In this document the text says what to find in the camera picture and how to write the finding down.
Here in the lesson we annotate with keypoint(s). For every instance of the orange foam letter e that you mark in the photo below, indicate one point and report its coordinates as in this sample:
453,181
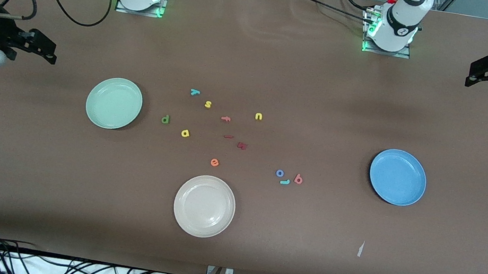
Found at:
214,162

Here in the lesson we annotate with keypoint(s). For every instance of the dark red foam letter k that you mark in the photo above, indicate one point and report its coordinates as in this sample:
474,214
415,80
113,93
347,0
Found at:
242,146

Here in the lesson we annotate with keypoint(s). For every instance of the yellow foam letter a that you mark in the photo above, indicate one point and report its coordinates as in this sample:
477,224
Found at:
185,133

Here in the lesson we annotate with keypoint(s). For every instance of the teal foam letter j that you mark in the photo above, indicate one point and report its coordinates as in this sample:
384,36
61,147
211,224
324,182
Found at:
285,181

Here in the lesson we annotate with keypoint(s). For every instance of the yellow foam letter s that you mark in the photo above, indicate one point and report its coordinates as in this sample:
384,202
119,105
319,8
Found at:
208,104

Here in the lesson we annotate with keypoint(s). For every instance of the yellow foam letter u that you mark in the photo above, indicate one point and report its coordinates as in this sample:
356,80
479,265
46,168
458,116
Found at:
259,116

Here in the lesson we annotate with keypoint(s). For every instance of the small white paper scrap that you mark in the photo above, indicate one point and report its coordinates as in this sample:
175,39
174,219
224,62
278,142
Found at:
360,250

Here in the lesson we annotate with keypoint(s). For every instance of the salmon foam letter f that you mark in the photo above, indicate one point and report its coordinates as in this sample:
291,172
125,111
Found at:
226,118

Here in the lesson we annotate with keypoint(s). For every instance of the red foam letter l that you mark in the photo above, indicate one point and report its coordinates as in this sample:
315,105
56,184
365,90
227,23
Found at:
228,136

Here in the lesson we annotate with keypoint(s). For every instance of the pale green plate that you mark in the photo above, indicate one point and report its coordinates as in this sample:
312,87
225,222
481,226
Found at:
114,103

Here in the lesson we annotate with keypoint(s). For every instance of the beige plate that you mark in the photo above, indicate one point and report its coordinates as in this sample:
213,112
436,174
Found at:
204,206

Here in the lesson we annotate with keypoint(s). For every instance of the blue foam letter o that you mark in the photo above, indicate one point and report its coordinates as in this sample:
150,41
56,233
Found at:
277,173

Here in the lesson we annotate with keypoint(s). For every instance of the pink foam letter b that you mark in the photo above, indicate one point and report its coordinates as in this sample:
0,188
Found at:
298,180

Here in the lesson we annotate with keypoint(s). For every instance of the green foam letter d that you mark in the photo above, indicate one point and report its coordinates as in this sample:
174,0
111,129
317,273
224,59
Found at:
165,119

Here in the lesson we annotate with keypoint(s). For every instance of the blue plate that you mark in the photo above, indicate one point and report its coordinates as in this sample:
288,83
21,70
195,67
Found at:
398,178

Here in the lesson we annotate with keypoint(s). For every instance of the teal foam letter y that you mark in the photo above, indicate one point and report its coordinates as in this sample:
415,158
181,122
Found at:
195,92

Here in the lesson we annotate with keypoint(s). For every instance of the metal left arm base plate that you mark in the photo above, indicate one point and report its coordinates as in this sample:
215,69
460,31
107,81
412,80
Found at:
401,54

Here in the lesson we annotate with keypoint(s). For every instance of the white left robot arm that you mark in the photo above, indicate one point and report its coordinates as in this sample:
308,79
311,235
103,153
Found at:
401,23

